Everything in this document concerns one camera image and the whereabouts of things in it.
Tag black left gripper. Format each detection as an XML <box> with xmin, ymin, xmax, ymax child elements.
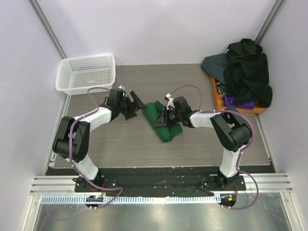
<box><xmin>117</xmin><ymin>91</ymin><xmax>146</xmax><ymax>120</ymax></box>

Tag green t shirt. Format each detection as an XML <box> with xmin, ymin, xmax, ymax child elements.
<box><xmin>142</xmin><ymin>101</ymin><xmax>183</xmax><ymax>142</ymax></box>

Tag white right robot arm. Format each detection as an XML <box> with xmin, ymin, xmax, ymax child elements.
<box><xmin>154</xmin><ymin>94</ymin><xmax>253</xmax><ymax>190</ymax></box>

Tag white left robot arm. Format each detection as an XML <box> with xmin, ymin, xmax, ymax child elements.
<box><xmin>52</xmin><ymin>86</ymin><xmax>146</xmax><ymax>192</ymax></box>

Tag orange tray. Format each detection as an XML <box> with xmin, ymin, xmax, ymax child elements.
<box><xmin>210</xmin><ymin>77</ymin><xmax>266</xmax><ymax>114</ymax></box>

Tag patterned cloth in tray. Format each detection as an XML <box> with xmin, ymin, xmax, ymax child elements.
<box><xmin>215</xmin><ymin>82</ymin><xmax>227</xmax><ymax>95</ymax></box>

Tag purple t shirt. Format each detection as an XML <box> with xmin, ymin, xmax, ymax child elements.
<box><xmin>223</xmin><ymin>95</ymin><xmax>255</xmax><ymax>110</ymax></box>

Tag dark teal t shirt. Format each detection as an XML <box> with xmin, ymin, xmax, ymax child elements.
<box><xmin>201</xmin><ymin>53</ymin><xmax>231</xmax><ymax>85</ymax></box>

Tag white plastic basket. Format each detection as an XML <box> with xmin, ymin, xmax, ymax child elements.
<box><xmin>55</xmin><ymin>53</ymin><xmax>116</xmax><ymax>96</ymax></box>

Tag black t shirt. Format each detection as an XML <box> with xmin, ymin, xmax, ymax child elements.
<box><xmin>224</xmin><ymin>38</ymin><xmax>273</xmax><ymax>108</ymax></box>

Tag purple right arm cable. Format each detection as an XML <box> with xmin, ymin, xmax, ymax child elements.
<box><xmin>168</xmin><ymin>85</ymin><xmax>259</xmax><ymax>211</ymax></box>

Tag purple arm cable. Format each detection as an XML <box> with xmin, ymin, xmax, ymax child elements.
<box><xmin>168</xmin><ymin>85</ymin><xmax>259</xmax><ymax>211</ymax></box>
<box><xmin>68</xmin><ymin>87</ymin><xmax>123</xmax><ymax>210</ymax></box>

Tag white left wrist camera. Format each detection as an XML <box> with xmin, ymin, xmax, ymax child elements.
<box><xmin>118</xmin><ymin>85</ymin><xmax>127</xmax><ymax>96</ymax></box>

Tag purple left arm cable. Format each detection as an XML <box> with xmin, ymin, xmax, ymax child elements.
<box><xmin>68</xmin><ymin>87</ymin><xmax>123</xmax><ymax>210</ymax></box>

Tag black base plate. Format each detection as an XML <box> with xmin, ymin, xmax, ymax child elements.
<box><xmin>45</xmin><ymin>165</ymin><xmax>247</xmax><ymax>197</ymax></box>

